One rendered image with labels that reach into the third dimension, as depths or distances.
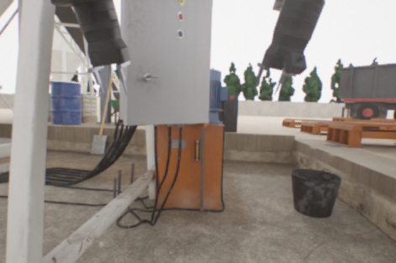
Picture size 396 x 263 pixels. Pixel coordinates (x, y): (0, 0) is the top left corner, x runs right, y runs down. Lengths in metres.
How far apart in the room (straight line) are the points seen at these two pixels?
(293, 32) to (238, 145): 2.85
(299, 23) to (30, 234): 0.78
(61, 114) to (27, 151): 4.43
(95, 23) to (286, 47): 0.37
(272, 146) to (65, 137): 3.33
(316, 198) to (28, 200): 1.54
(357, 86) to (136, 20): 8.57
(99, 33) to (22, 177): 0.43
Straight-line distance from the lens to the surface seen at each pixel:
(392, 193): 1.75
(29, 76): 0.73
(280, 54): 0.48
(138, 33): 0.72
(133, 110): 0.67
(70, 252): 0.87
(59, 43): 14.09
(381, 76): 9.01
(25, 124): 0.71
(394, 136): 3.26
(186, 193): 1.58
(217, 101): 1.72
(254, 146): 3.28
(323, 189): 1.67
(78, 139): 4.02
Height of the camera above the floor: 0.70
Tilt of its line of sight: 5 degrees down
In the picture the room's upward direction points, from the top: 2 degrees clockwise
